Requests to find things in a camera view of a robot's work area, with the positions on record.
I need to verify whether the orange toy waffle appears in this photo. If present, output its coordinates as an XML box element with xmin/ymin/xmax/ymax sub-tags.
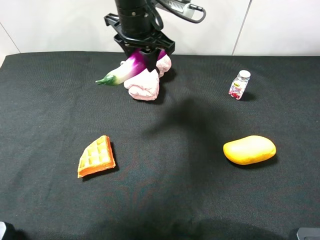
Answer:
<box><xmin>77</xmin><ymin>135</ymin><xmax>116</xmax><ymax>178</ymax></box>

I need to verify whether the pink rolled towel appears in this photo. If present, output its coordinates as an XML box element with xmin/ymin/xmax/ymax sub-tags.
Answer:
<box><xmin>123</xmin><ymin>55</ymin><xmax>172</xmax><ymax>101</ymax></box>

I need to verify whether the purple toy eggplant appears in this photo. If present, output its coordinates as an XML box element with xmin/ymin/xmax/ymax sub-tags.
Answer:
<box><xmin>95</xmin><ymin>50</ymin><xmax>167</xmax><ymax>86</ymax></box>

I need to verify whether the black tablecloth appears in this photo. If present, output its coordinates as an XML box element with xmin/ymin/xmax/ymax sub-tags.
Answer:
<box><xmin>0</xmin><ymin>52</ymin><xmax>320</xmax><ymax>240</ymax></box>

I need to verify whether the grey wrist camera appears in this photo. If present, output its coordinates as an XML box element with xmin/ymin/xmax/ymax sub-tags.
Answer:
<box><xmin>155</xmin><ymin>0</ymin><xmax>203</xmax><ymax>18</ymax></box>

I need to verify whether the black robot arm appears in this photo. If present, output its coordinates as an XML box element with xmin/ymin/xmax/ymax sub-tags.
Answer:
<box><xmin>104</xmin><ymin>0</ymin><xmax>175</xmax><ymax>72</ymax></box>

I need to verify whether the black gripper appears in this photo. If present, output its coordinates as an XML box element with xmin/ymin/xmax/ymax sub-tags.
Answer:
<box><xmin>104</xmin><ymin>13</ymin><xmax>175</xmax><ymax>72</ymax></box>

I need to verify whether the small candy jar silver lid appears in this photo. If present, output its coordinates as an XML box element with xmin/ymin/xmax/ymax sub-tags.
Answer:
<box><xmin>228</xmin><ymin>70</ymin><xmax>251</xmax><ymax>100</ymax></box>

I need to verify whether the yellow toy mango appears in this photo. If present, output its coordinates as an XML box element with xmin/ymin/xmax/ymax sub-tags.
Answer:
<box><xmin>223</xmin><ymin>135</ymin><xmax>277</xmax><ymax>166</ymax></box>

